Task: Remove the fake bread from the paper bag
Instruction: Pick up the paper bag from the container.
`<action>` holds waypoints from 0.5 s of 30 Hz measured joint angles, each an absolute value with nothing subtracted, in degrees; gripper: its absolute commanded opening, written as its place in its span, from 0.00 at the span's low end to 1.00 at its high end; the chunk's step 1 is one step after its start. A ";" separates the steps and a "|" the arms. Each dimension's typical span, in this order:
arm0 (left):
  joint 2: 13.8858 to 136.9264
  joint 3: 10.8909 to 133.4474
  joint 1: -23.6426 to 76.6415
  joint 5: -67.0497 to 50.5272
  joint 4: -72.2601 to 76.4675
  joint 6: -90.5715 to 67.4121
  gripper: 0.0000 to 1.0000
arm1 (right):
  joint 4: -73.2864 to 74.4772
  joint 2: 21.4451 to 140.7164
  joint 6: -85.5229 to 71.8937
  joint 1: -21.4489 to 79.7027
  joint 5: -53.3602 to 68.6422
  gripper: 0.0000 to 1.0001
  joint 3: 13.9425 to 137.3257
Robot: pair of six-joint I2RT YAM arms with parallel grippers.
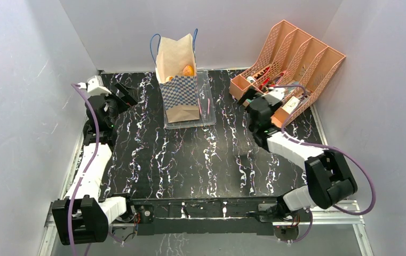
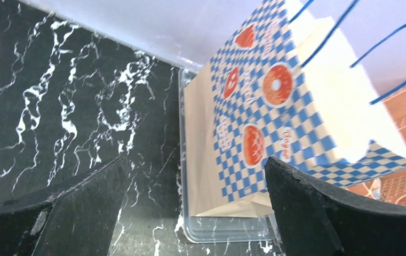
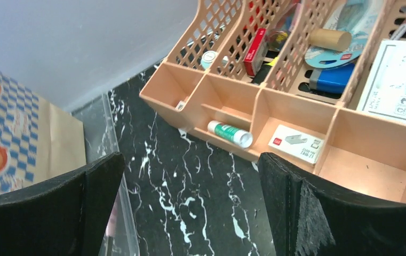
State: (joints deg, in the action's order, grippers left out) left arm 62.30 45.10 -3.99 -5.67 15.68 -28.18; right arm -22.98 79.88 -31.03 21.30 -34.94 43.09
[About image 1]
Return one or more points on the pink metal tongs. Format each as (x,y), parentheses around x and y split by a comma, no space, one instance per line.
(204,106)

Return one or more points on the pink file organizer rack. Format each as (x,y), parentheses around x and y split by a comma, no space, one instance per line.
(295,59)

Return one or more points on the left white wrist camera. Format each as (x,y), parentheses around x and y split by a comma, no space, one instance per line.
(96,84)

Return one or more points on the stationery items in rack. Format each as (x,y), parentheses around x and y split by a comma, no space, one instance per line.
(268,84)

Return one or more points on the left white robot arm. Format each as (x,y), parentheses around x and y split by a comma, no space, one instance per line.
(80,216)

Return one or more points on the clear plastic tray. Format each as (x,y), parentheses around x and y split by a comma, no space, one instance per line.
(204,92)

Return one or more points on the round orange fake bun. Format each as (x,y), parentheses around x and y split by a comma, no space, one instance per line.
(188,71)

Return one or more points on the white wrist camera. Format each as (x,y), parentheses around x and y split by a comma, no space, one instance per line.
(275,95)
(96,84)

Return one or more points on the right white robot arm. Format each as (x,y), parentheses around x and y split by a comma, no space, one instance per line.
(329,179)

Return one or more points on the brown checkered paper bag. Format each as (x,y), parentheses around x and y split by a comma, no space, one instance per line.
(180,96)

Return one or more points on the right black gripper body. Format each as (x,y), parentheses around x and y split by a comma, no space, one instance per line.
(251,100)

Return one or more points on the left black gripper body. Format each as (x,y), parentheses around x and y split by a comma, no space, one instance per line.
(112,105)

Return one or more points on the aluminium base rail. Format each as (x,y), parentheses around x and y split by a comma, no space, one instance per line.
(239,215)

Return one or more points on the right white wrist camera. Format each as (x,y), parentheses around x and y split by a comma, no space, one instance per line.
(275,95)

